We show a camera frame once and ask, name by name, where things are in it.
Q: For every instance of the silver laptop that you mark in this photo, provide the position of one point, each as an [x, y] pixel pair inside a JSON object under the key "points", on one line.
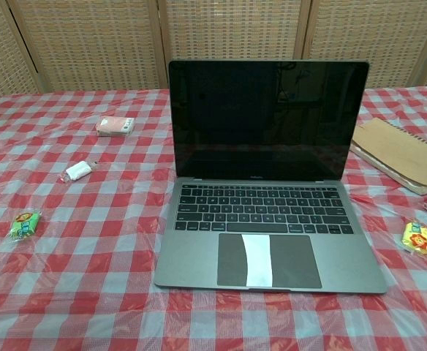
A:
{"points": [[264, 204]]}

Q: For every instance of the pink small box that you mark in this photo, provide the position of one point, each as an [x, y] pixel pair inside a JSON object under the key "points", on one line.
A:
{"points": [[113, 126]]}

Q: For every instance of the white wrapped packet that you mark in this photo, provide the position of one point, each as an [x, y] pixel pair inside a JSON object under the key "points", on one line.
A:
{"points": [[79, 170]]}

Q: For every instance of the red white checkered tablecloth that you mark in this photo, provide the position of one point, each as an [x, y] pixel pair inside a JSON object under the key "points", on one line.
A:
{"points": [[89, 292]]}

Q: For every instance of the brown spiral notebook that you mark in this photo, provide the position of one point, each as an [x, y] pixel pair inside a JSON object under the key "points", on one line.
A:
{"points": [[400, 153]]}

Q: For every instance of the green lion candy packet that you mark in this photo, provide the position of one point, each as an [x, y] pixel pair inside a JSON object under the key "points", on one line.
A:
{"points": [[24, 223]]}

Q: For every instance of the yellow lion candy packet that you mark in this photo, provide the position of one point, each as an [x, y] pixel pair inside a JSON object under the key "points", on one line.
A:
{"points": [[416, 237]]}

